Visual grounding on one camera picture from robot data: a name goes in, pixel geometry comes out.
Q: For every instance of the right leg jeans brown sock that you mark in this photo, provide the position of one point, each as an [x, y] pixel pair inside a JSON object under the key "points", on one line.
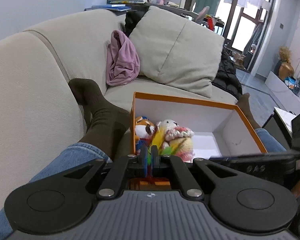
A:
{"points": [[269, 142]]}

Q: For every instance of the white pink crochet bunny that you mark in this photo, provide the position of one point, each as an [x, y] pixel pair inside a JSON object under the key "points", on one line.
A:
{"points": [[177, 140]]}

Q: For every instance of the white low cabinet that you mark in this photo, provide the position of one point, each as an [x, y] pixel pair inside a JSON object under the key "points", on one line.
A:
{"points": [[286, 97]]}

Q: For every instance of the stack of books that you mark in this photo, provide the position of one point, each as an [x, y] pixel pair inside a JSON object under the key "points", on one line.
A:
{"points": [[117, 5]]}

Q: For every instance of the pink cloth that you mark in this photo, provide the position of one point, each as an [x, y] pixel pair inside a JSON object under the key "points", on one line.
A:
{"points": [[123, 63]]}

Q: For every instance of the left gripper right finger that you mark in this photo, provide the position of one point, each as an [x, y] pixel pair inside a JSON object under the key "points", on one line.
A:
{"points": [[172, 167]]}

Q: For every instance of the left leg jeans brown sock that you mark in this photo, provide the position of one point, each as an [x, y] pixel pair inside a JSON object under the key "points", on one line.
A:
{"points": [[44, 133]]}

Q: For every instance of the white side table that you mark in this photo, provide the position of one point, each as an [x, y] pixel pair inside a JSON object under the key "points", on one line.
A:
{"points": [[279, 125]]}

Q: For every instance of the brown sailor plush toy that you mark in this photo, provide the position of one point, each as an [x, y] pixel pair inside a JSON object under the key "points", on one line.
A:
{"points": [[144, 131]]}

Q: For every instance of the golden bust vase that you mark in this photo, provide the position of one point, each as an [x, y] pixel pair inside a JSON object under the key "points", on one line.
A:
{"points": [[284, 68]]}

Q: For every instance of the leg jeans brown sock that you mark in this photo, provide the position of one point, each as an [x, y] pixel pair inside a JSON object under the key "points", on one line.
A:
{"points": [[269, 142], [44, 133]]}

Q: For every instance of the orange cardboard box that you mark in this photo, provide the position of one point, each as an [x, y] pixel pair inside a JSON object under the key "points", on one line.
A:
{"points": [[220, 129]]}

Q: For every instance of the colourful feather toy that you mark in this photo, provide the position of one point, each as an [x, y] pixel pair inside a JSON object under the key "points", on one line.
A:
{"points": [[150, 183]]}

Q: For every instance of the black jacket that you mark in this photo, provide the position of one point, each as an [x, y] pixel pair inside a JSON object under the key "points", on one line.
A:
{"points": [[226, 78]]}

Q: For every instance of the beige cushion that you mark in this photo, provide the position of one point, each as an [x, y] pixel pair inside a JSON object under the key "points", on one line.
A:
{"points": [[177, 52]]}

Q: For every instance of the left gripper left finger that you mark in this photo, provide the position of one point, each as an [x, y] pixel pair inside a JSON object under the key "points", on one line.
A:
{"points": [[123, 175]]}

